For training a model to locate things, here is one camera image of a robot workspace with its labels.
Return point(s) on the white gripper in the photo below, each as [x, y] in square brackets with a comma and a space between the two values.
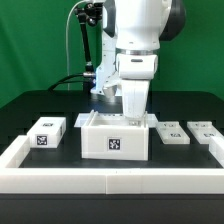
[134, 99]

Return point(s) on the white cabinet body box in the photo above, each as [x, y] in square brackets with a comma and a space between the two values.
[109, 136]

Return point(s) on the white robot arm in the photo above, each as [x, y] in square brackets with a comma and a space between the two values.
[132, 31]

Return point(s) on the white cabinet top block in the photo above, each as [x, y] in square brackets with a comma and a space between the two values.
[47, 132]

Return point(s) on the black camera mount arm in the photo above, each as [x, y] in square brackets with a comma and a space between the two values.
[89, 15]

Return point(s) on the white U-shaped fence frame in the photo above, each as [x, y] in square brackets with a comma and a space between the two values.
[14, 179]

